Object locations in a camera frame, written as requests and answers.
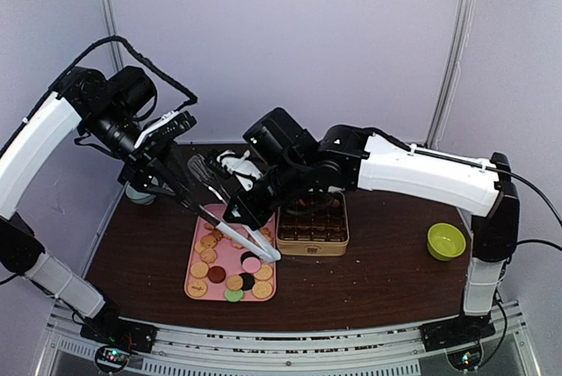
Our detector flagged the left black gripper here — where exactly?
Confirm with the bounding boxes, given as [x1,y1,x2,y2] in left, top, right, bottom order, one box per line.
[83,104,195,201]

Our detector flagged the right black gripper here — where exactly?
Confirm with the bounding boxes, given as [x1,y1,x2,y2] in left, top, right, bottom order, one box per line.
[222,156,310,232]

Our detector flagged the metal serving tongs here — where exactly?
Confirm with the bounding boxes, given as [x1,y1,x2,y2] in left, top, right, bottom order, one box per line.
[187,154,281,263]

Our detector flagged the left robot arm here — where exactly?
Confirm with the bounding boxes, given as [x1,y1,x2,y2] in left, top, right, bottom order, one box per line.
[1,66,198,344]

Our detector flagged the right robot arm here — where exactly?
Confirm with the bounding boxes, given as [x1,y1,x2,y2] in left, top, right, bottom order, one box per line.
[216,107,520,343]

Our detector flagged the pale blue ceramic bowl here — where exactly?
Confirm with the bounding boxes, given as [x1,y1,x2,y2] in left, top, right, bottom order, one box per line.
[125,184,155,206]

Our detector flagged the chocolate chip cookie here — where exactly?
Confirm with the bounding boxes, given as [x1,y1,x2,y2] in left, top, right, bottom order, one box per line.
[195,235,219,253]

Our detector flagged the black sandwich cookie upper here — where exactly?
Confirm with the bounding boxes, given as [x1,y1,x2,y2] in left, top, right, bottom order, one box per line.
[240,251,258,264]

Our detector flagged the black sandwich cookie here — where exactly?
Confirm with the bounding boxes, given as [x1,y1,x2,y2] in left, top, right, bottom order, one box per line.
[239,272,256,291]
[240,251,258,264]

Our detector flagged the pink sandwich cookie lower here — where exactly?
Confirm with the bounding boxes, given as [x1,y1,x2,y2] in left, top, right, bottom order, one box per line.
[241,257,262,274]

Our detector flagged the pink plastic tray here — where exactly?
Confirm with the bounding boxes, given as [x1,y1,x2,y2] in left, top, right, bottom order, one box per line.
[184,218,277,302]

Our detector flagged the brown chocolate cookie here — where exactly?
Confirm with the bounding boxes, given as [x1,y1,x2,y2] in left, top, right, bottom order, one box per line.
[207,265,227,284]

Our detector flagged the yellow dotted cookie middle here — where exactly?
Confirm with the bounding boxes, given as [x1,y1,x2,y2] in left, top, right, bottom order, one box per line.
[253,264,274,281]

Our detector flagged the black sandwich cookie lower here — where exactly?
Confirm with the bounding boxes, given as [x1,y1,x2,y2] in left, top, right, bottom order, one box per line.
[239,272,256,291]

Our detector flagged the gold cookie tin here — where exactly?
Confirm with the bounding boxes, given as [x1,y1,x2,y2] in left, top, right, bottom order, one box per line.
[276,192,350,257]

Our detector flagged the yellow dotted cookie corner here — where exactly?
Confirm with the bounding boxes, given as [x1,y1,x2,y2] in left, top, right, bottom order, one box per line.
[251,280,273,300]

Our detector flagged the green sandwich cookie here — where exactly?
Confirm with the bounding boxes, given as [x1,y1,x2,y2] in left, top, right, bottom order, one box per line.
[224,289,244,302]

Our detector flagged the yellow cookie with pink sword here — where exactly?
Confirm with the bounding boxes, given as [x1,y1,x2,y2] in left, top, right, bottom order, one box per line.
[185,279,208,299]

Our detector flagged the green plastic bowl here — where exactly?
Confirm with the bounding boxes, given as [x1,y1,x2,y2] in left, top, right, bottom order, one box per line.
[427,223,466,262]

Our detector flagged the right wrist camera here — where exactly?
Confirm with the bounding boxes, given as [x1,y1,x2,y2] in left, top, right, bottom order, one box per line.
[206,149,263,192]

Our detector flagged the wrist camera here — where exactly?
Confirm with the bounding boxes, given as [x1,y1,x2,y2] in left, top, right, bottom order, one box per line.
[133,110,197,149]
[206,149,263,192]

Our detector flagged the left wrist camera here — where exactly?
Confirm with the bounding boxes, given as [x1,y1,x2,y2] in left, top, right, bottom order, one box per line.
[133,110,197,149]

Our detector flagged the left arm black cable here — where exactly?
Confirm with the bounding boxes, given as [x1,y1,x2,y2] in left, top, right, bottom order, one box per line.
[47,36,198,113]

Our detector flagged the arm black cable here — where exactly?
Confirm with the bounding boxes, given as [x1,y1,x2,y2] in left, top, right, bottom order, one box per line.
[491,160,562,249]
[47,36,198,113]

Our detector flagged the front aluminium rail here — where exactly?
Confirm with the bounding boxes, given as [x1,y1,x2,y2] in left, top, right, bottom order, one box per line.
[32,301,544,375]

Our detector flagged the left aluminium frame post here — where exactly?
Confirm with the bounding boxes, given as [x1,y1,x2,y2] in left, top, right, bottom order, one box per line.
[99,0,124,71]

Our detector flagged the aluminium frame post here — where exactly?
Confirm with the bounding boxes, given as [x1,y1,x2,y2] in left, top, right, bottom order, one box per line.
[425,0,474,149]
[99,0,124,71]

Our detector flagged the right aluminium frame post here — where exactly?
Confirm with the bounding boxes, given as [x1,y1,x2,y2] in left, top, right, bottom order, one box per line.
[425,0,474,149]

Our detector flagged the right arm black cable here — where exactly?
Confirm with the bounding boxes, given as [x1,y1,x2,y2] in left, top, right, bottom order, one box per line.
[491,160,562,249]

